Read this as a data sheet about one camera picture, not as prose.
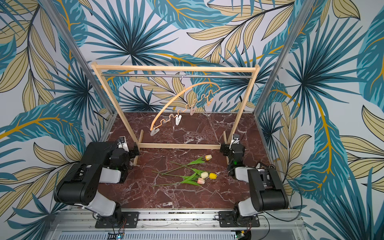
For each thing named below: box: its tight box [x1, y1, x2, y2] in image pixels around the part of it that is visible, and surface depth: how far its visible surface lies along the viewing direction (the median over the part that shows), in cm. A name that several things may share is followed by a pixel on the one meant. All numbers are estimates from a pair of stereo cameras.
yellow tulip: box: [209, 172, 218, 180], surface depth 88 cm
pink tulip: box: [152, 173, 206, 187], surface depth 86 cm
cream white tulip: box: [151, 169, 209, 179], surface depth 87 cm
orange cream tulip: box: [161, 154, 213, 176], surface depth 95 cm
